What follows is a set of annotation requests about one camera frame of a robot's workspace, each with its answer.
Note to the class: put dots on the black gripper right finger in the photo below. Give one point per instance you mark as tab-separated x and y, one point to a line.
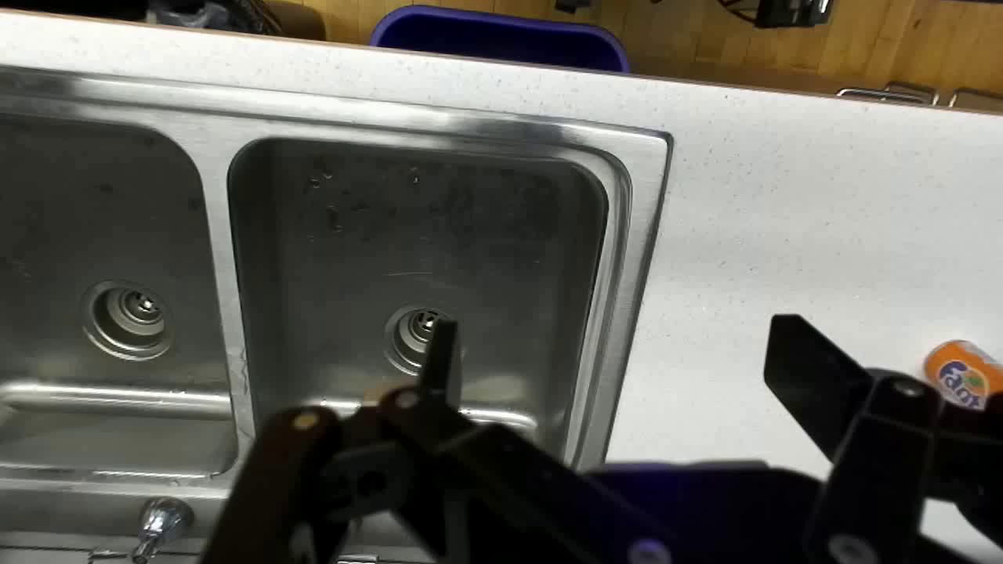
887	448

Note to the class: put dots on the blue plastic bin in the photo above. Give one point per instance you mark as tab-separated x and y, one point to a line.
503	39

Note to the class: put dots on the metal sink drain strainer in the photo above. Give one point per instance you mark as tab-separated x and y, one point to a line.
408	332
127	322

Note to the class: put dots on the stainless steel double sink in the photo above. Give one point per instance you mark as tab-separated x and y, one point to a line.
417	238

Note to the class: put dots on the black floor equipment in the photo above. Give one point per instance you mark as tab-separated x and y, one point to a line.
794	11

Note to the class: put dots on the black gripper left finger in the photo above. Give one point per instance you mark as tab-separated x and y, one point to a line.
470	480

